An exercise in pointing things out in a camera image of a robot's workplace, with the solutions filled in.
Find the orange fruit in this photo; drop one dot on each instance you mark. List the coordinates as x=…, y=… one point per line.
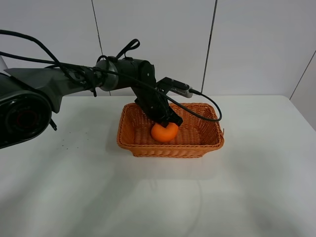
x=164, y=134

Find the orange wicker basket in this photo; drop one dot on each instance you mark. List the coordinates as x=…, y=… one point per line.
x=195, y=137

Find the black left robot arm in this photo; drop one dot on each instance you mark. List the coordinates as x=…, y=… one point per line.
x=29, y=97

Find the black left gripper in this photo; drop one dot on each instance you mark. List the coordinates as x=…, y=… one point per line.
x=155, y=106

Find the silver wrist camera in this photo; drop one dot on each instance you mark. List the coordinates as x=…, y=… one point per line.
x=167, y=84

